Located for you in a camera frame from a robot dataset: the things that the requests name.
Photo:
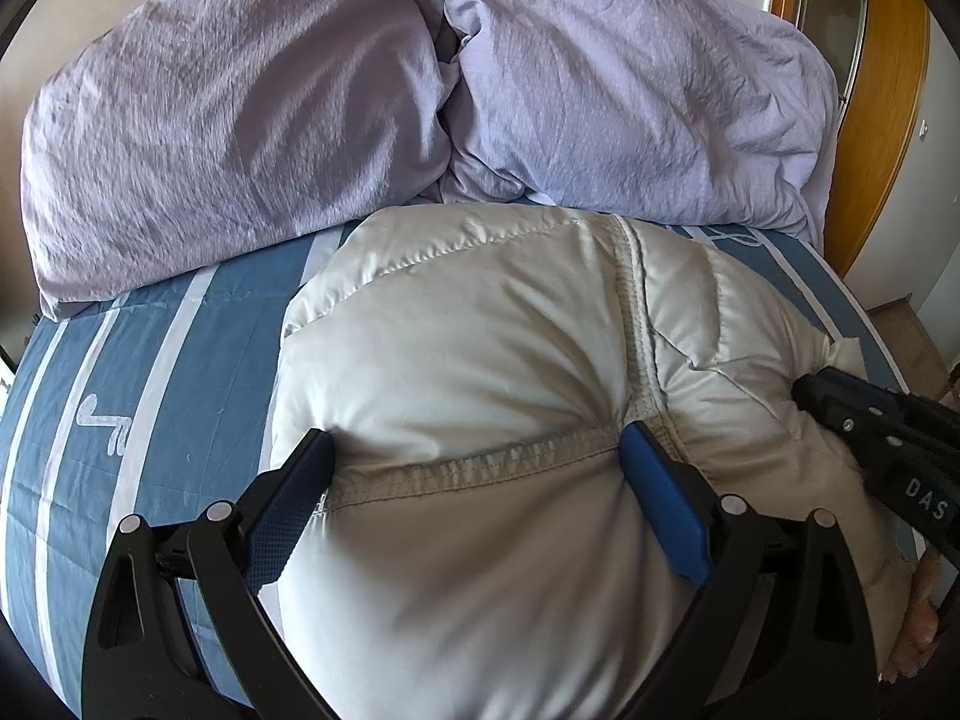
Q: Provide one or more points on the person's right hand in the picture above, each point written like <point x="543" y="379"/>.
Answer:
<point x="919" y="615"/>

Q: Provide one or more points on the cream puffer jacket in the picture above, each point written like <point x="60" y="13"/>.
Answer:
<point x="487" y="360"/>

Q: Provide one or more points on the cardboard box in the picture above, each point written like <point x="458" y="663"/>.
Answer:
<point x="909" y="341"/>

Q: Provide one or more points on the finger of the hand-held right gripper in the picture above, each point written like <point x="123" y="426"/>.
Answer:
<point x="840" y="403"/>

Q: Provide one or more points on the lavender duvet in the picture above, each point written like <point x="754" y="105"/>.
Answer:
<point x="637" y="90"/>

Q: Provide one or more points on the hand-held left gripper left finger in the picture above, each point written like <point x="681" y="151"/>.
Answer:
<point x="289" y="511"/>

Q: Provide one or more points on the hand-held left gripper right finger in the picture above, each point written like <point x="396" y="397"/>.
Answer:
<point x="669" y="504"/>

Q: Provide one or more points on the lavender pillow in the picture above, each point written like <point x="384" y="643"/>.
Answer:
<point x="225" y="127"/>

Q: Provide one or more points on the blue white striped bed sheet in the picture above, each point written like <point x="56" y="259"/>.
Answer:
<point x="240" y="360"/>

